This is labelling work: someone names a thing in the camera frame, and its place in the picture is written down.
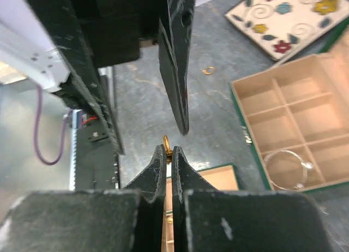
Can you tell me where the green jewelry tray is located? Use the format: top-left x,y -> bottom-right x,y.
163,165 -> 240,251

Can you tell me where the floral square ceramic plate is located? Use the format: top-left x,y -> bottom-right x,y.
225,0 -> 348,61

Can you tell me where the green jewelry box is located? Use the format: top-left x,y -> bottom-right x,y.
231,21 -> 348,192

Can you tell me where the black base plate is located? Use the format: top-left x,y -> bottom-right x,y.
75,110 -> 120,190

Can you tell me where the gold cluster earring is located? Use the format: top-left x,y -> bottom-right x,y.
166,214 -> 173,224

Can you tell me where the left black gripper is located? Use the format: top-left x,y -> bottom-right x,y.
26,0 -> 196,155

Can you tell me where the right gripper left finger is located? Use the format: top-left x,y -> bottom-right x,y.
1,145 -> 167,251

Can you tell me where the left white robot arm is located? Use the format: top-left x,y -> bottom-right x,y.
1,0 -> 195,154

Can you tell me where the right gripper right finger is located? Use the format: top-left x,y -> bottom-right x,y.
171,147 -> 332,251

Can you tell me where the silver bangle bracelet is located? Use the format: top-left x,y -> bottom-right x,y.
262,149 -> 315,190

